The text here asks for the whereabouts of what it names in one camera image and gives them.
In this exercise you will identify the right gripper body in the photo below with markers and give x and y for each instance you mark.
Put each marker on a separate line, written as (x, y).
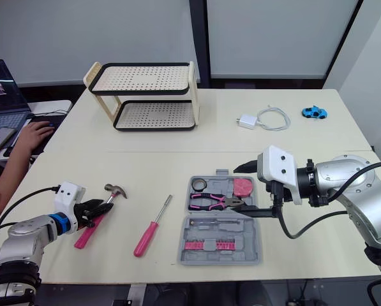
(277, 191)

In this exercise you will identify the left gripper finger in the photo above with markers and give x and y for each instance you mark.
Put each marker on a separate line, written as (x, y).
(103, 209)
(94, 204)

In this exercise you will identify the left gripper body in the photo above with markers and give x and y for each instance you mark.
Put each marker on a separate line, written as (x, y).
(83, 216)

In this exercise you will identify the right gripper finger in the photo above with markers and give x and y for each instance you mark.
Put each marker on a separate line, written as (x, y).
(260, 212)
(249, 167)

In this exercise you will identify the pink tape measure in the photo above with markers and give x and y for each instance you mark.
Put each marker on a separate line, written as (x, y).
(242, 187)

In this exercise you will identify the grey tool case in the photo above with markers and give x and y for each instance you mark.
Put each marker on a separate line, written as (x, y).
(222, 234)

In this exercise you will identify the slim silver screwdriver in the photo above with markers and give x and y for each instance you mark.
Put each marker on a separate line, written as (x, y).
(215, 221)

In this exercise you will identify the pink and black pliers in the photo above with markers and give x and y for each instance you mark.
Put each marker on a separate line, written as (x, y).
(209, 201)

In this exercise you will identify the black tape roll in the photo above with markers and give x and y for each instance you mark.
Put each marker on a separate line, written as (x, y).
(193, 184)

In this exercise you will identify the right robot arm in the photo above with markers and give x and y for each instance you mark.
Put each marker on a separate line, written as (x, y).
(346, 178)

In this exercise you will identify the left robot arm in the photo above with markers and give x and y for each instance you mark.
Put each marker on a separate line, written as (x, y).
(27, 232)

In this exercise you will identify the white charger plug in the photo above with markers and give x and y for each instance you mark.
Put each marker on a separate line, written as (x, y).
(247, 121)

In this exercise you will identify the pink bit holder strip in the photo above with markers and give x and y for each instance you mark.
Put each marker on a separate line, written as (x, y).
(193, 245)

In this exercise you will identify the robot body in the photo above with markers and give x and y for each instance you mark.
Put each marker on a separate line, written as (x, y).
(241, 294)

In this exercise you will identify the blue toy car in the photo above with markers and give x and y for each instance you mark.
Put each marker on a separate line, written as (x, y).
(314, 112)

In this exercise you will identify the person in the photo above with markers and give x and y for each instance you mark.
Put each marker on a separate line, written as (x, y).
(21, 153)

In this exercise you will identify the black mouse pad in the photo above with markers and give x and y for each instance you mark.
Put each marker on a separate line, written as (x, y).
(57, 122)

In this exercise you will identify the black computer mouse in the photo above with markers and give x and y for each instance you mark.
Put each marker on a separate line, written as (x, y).
(50, 125)

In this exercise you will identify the white side table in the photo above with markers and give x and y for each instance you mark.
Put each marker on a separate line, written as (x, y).
(49, 105)

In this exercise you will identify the dark smartphone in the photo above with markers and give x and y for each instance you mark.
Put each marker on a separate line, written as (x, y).
(0, 138)

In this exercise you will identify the cream two-tier perforated rack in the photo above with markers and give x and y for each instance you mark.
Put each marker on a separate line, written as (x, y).
(145, 76)

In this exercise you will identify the grey laptop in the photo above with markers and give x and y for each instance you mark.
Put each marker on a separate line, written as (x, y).
(2, 95)

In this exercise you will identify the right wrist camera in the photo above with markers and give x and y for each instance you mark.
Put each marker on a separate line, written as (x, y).
(276, 165)

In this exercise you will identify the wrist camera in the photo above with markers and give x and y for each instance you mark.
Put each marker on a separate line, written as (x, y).
(276, 165)
(67, 196)

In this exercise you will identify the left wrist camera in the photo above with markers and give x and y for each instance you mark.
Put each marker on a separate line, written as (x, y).
(67, 196)

